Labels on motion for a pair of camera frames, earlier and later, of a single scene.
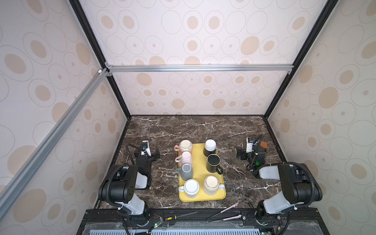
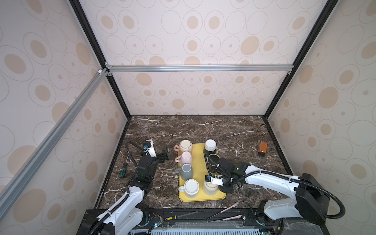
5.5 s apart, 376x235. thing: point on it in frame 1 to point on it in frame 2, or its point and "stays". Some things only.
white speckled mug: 211,185 stays
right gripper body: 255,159 to 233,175
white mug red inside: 191,188 stays
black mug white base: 210,146 stays
